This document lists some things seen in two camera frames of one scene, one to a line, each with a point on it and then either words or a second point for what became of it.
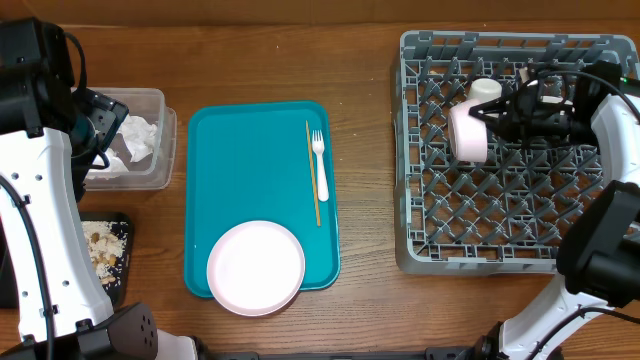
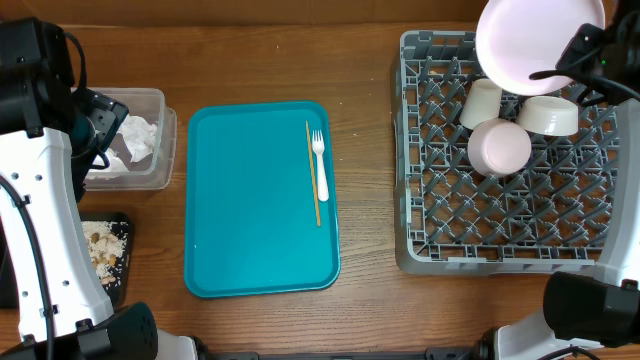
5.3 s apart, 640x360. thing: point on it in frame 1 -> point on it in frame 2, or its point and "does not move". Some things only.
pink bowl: (467, 133) -> (498, 147)
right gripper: (520, 116) -> (590, 52)
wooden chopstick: (314, 174) does not move
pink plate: (255, 268) -> (517, 38)
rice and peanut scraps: (106, 243) does not move
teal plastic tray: (251, 161) does not move
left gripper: (111, 114) does not move
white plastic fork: (319, 147) does not move
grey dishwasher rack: (501, 216) does not move
